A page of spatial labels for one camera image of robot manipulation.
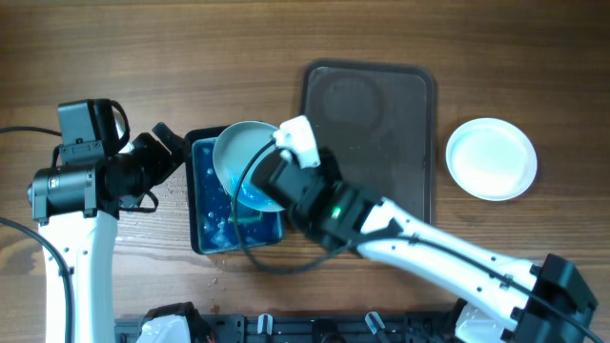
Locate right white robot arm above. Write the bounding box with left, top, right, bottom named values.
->
left=244, top=115, right=599, bottom=342

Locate white plate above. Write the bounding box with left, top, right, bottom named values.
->
left=213, top=121, right=283, bottom=212
left=445, top=118, right=538, bottom=202

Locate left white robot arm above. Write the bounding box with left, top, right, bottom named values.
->
left=29, top=123, right=185, bottom=342

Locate dark brown serving tray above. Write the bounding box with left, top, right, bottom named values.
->
left=299, top=59, right=437, bottom=223

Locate black tub of blue water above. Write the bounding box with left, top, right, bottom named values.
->
left=185, top=127, right=284, bottom=254

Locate green scrubbing sponge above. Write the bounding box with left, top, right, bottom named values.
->
left=228, top=203, right=263, bottom=225

